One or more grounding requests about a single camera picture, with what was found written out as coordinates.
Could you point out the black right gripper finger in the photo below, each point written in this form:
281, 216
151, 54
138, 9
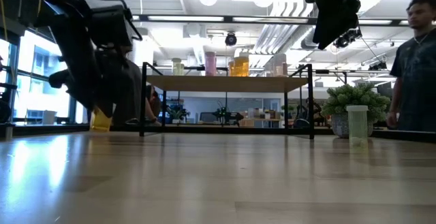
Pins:
335, 19

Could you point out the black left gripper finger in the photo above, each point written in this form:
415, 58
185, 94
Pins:
98, 98

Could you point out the orange medicine bottle white cap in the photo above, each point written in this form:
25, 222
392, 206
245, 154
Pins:
100, 123

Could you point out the clear medicine bottle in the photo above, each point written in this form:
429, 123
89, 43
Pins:
277, 65

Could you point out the wide orange medicine bottle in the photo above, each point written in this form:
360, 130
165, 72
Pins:
241, 67

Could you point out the pink translucent medicine bottle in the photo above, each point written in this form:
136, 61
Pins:
210, 65

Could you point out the black background robot arm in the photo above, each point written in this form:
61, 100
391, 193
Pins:
228, 116

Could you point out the black ceiling-mounted device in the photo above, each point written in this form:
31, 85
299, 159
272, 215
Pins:
349, 39

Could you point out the person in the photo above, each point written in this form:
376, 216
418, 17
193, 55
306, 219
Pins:
154, 103
415, 81
127, 94
315, 110

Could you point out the small white box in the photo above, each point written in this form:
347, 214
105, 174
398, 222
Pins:
49, 117

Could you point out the black curved fixture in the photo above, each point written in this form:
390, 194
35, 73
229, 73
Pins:
7, 85

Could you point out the green potted plant grey pot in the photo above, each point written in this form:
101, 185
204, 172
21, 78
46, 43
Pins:
340, 98

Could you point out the small green background plant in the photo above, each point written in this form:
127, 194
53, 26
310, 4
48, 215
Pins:
178, 114

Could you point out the black ceiling spotlight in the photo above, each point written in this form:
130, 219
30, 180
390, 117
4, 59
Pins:
231, 39

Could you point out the background wooden desk with boxes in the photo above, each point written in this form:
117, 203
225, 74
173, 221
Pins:
260, 118

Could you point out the silver ventilation duct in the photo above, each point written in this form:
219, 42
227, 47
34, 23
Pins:
306, 42

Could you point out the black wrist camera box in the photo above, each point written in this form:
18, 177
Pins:
112, 26

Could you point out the black rail with light strips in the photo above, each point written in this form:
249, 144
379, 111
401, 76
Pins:
381, 22

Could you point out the black aluminium table frame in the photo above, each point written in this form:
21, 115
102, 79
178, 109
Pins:
51, 128

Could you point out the small grey post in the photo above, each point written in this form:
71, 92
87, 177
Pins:
8, 132

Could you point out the wooden shelf black metal frame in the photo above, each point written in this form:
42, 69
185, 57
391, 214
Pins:
221, 83

